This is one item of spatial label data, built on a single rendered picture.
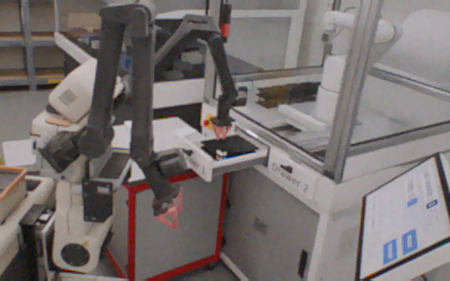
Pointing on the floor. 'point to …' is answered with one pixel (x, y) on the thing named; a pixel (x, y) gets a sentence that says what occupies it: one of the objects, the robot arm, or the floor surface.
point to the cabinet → (284, 231)
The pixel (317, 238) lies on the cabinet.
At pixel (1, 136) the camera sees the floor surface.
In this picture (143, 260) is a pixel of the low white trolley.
